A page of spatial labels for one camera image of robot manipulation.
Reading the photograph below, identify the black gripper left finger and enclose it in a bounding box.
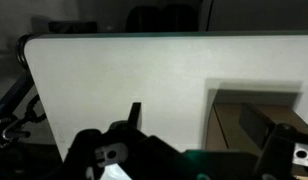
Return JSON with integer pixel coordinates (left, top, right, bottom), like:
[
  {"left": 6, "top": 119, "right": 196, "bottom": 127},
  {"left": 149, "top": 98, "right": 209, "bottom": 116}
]
[{"left": 110, "top": 102, "right": 142, "bottom": 130}]

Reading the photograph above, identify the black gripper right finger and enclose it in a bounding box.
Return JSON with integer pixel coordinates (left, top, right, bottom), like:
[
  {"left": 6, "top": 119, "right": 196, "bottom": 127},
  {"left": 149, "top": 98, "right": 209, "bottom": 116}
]
[{"left": 238, "top": 103, "right": 297, "bottom": 157}]

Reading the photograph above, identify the brown cardboard box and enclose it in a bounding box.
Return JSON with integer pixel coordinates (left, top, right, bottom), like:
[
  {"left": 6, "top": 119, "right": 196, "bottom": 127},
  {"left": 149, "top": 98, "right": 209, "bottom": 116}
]
[{"left": 204, "top": 89, "right": 308, "bottom": 177}]

